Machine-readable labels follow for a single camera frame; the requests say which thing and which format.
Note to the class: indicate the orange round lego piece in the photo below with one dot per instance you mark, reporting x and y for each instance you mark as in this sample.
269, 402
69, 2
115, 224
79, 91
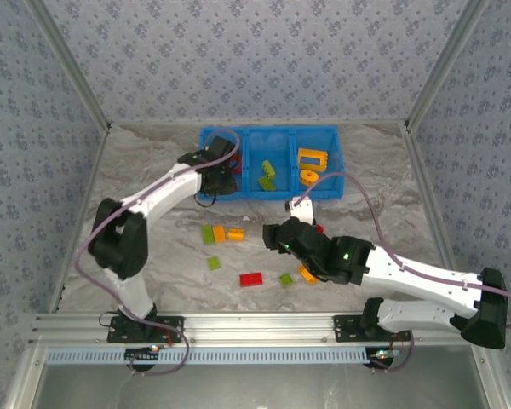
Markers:
308, 178

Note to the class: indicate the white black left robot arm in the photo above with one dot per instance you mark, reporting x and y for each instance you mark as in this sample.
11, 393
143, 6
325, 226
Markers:
162, 196

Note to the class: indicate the blue plastic bin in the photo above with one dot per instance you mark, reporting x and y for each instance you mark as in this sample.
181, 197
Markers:
208, 132
328, 187
269, 145

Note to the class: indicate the small green square lego brick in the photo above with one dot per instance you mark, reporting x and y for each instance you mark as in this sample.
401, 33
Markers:
286, 280
214, 263

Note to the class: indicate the orange lego window frame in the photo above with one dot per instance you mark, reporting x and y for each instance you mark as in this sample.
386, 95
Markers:
311, 152

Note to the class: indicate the small red lego brick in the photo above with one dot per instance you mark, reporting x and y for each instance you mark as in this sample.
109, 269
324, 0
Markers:
238, 164

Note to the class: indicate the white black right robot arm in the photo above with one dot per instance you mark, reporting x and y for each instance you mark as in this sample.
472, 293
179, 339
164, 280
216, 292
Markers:
409, 281

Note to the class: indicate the aluminum front rail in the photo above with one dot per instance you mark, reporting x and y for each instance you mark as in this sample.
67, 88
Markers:
255, 328

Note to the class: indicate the red lego window frame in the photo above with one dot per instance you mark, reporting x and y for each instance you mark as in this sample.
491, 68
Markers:
320, 228

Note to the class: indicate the aluminum side rail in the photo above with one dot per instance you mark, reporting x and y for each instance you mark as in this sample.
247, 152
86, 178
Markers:
78, 204
428, 200

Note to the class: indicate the orange lego brick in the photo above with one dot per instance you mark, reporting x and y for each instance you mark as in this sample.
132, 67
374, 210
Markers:
219, 234
236, 234
306, 274

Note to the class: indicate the aluminum frame post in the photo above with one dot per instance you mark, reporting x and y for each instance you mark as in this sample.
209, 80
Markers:
68, 64
447, 64

